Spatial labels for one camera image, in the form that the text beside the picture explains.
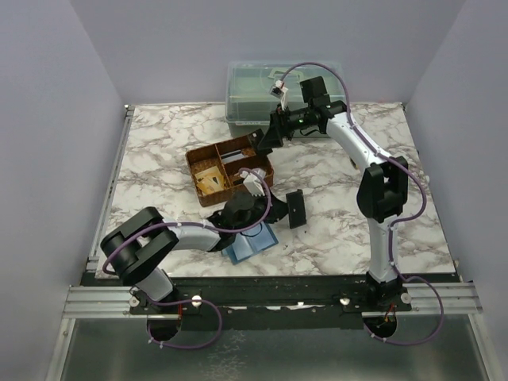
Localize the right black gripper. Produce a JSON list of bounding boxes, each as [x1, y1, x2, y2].
[[257, 106, 312, 151]]

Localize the black leather card holder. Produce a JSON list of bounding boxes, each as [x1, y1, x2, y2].
[[286, 189, 306, 229]]

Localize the green clear-lid storage box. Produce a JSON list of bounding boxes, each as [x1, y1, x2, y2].
[[225, 60, 345, 137]]

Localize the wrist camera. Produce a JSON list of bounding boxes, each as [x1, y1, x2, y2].
[[270, 80, 288, 110], [239, 171, 265, 197]]

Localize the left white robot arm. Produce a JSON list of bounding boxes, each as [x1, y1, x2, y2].
[[100, 191, 291, 314]]

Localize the gold cards in tray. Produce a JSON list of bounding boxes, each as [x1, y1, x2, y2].
[[194, 166, 225, 195]]

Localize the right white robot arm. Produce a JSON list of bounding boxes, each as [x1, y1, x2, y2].
[[256, 76, 408, 311]]

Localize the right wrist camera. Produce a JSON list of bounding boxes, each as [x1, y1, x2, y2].
[[270, 80, 288, 110]]

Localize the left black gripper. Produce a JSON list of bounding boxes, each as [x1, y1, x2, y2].
[[234, 188, 293, 235]]

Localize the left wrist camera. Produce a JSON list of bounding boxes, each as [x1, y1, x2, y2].
[[239, 171, 265, 197]]

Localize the brown wicker divided tray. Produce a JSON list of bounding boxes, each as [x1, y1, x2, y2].
[[186, 129, 274, 207]]

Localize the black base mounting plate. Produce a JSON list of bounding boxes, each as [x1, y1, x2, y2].
[[130, 273, 414, 333]]

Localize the blue plastic card sleeve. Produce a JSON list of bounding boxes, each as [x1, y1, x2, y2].
[[221, 222, 279, 265]]

